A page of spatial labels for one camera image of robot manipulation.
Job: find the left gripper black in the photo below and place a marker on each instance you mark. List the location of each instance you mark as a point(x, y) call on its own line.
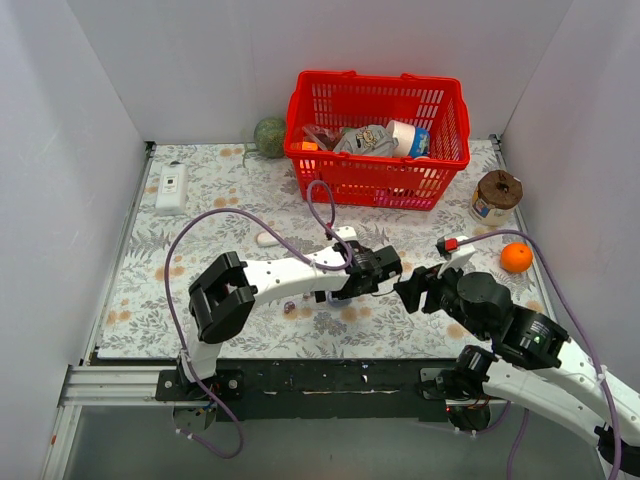
point(347, 289)

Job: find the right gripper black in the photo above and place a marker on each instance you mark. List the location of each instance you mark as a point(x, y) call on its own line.
point(428, 288)

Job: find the white earbud charging case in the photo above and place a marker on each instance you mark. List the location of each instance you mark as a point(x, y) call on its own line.
point(265, 239)

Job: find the purple earbud charging case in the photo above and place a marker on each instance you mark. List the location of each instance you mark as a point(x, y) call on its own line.
point(336, 302)

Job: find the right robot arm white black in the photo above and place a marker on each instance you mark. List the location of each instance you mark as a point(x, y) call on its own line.
point(532, 361)

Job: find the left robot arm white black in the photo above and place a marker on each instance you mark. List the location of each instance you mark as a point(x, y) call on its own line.
point(222, 298)

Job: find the orange fruit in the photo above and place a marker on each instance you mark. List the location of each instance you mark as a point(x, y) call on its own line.
point(516, 258)

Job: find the purple earbud left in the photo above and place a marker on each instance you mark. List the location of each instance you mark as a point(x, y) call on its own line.
point(289, 307)

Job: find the brown lidded jar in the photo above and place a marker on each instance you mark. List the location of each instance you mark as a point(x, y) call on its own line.
point(496, 196)

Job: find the grey printed snack pouch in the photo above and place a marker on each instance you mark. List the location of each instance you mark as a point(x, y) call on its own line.
point(371, 140)

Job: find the blue white paper roll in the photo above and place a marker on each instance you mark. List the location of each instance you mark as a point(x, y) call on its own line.
point(409, 140)

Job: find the dark red snack packet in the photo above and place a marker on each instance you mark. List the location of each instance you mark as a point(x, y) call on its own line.
point(326, 139)

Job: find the green round melon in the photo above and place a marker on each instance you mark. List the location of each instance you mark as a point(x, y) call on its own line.
point(269, 137)

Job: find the red plastic shopping basket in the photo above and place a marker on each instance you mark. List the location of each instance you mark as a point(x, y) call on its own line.
point(347, 100)

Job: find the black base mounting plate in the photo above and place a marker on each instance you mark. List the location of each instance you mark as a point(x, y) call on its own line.
point(265, 389)

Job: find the white rectangular device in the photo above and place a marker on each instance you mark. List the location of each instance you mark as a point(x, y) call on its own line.
point(172, 190)

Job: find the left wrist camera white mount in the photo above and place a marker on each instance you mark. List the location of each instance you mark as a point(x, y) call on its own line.
point(345, 233)

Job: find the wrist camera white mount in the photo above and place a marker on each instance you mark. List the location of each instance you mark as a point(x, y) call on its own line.
point(345, 233)
point(454, 252)

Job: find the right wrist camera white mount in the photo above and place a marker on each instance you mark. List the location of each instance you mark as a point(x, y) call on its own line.
point(454, 252)

